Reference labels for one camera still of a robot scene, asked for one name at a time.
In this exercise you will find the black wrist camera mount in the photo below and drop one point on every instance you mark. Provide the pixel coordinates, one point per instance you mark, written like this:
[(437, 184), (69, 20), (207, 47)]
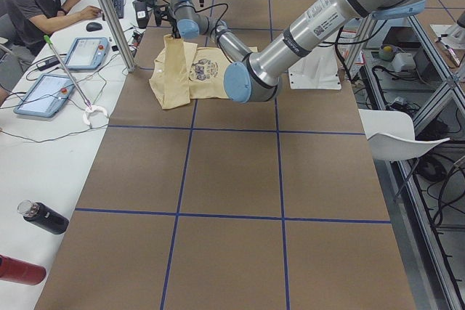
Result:
[(161, 12)]

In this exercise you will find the white plastic chair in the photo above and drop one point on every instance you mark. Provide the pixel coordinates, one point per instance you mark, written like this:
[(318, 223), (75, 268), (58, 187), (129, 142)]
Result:
[(391, 135)]

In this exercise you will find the red water bottle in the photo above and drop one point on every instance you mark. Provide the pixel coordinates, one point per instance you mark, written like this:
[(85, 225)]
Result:
[(14, 270)]

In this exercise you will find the aluminium frame post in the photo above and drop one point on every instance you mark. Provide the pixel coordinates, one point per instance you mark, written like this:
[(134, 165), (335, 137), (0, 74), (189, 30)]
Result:
[(118, 34)]

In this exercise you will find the black computer mouse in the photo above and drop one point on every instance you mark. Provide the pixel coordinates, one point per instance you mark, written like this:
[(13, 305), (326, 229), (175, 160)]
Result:
[(93, 26)]

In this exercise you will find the person in grey shirt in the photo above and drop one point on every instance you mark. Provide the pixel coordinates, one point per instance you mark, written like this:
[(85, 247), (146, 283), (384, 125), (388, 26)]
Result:
[(33, 19)]

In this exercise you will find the cream long sleeve shirt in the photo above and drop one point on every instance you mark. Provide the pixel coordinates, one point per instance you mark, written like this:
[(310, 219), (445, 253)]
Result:
[(183, 71)]

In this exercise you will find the lower blue teach pendant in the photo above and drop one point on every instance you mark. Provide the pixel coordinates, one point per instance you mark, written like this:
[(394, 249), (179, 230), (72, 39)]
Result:
[(46, 97)]

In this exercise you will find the black water bottle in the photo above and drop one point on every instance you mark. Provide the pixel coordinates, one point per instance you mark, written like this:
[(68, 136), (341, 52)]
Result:
[(42, 216)]

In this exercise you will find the blue teach pendant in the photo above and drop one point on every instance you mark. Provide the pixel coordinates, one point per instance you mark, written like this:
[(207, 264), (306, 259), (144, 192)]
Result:
[(87, 53), (46, 97)]

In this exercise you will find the metal rod green handle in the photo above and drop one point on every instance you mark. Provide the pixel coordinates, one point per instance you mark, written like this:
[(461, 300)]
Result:
[(69, 74)]

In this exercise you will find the upper blue teach pendant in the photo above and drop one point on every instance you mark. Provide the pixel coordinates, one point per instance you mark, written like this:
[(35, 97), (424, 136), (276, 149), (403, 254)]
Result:
[(87, 53)]

